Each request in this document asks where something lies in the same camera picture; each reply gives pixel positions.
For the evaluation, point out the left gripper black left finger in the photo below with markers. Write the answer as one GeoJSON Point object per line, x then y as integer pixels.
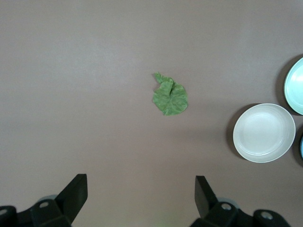
{"type": "Point", "coordinates": [71, 203]}

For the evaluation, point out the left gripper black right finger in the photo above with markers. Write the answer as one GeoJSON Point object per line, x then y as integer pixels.
{"type": "Point", "coordinates": [208, 203]}

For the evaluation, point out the green lettuce leaf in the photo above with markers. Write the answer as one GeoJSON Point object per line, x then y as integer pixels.
{"type": "Point", "coordinates": [170, 101]}

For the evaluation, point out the beige round plate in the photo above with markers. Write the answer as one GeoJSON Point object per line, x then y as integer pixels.
{"type": "Point", "coordinates": [262, 134]}

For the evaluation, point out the blue round plate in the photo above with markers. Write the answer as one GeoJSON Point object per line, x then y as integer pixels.
{"type": "Point", "coordinates": [302, 146]}

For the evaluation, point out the mint green round plate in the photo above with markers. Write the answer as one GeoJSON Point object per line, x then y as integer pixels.
{"type": "Point", "coordinates": [296, 87]}

